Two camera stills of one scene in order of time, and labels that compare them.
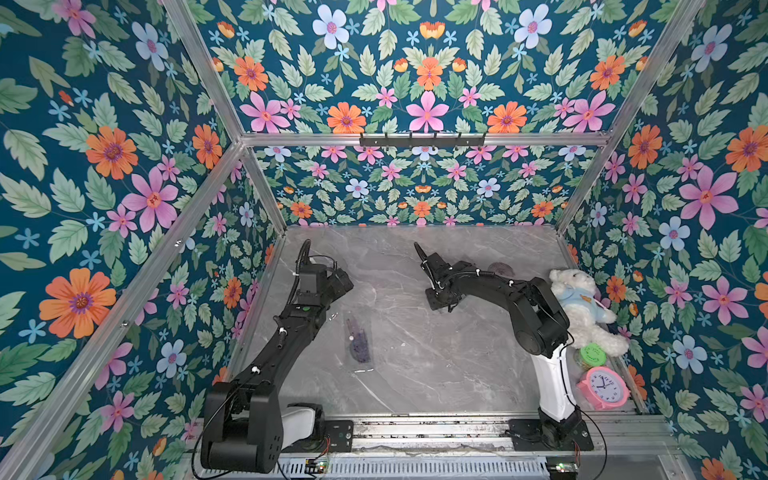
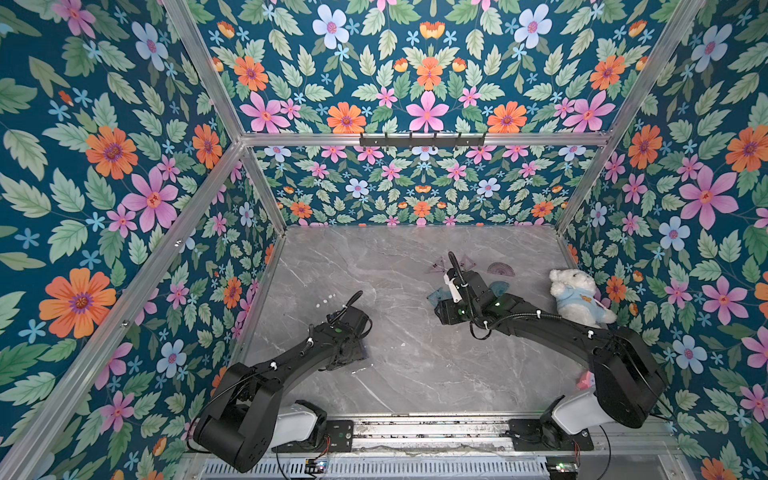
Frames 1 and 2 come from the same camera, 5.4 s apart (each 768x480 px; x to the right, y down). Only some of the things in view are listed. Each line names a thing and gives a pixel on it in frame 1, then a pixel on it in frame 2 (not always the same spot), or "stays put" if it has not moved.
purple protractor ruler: [501, 268] stays put
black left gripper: [337, 289] -> [357, 349]
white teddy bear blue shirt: [585, 314] stays put
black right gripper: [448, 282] -> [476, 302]
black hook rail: [474, 139] stays put
